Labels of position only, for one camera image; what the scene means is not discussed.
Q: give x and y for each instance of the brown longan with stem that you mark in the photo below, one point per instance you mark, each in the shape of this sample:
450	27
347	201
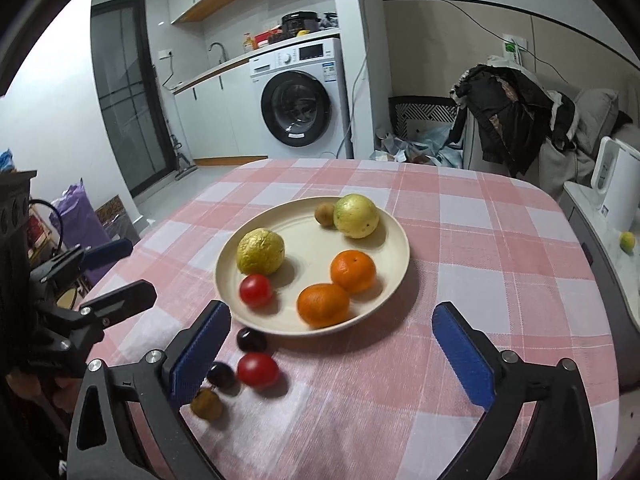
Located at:
207	405

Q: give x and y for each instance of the smooth green-yellow passion fruit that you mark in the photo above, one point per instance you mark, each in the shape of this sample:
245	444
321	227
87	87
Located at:
355	216

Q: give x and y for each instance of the black glass door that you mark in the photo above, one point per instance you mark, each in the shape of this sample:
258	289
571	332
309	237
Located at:
127	92

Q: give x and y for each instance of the black jacket on chair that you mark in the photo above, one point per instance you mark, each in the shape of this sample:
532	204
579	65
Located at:
515	115

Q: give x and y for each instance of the brown longan round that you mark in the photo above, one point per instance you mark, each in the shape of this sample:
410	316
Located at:
324	215

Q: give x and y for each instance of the wrinkled yellow passion fruit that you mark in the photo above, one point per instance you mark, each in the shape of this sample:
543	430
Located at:
260	252

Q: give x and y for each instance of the black pot on washer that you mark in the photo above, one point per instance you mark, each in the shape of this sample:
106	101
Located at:
293	23

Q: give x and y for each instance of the white kitchen cabinets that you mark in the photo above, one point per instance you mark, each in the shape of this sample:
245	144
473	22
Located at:
220	117

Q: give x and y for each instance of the cream round plate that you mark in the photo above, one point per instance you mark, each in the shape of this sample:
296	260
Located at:
309	250

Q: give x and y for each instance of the white electric kettle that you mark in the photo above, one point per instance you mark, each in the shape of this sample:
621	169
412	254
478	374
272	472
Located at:
616	182

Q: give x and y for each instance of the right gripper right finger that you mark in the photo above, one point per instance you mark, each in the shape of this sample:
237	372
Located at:
559	442

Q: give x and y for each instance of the dark plum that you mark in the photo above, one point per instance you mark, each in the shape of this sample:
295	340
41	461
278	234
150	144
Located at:
221	376
249	340

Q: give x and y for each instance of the white washing machine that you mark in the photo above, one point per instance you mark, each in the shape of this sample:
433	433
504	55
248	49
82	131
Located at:
302	100

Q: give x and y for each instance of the white side table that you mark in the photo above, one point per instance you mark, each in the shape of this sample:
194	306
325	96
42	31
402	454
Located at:
616	274

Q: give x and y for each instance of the black patterned basket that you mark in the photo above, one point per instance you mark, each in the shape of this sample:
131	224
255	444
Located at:
411	115

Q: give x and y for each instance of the red cherry tomato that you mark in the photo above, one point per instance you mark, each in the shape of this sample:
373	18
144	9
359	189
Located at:
255	291
258	370

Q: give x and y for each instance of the pink checked tablecloth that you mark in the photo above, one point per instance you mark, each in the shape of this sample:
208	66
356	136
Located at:
380	400

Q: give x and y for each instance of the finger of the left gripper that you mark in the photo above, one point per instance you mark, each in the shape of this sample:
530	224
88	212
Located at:
118	305
90	257

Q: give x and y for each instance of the person's left hand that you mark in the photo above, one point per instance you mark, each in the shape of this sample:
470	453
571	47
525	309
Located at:
57	397

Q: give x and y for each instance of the grey pillow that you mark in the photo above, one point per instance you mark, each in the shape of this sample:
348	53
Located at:
599	116

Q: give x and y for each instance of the orange mandarin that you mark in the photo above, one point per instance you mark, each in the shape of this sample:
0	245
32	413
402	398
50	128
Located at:
323	305
353	271

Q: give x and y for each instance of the purple bag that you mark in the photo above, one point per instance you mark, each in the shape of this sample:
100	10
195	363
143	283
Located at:
77	222

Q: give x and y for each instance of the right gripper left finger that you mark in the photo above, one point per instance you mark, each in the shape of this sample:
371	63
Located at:
104	440

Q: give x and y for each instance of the small green lime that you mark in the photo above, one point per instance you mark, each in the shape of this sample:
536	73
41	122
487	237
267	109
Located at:
627	242

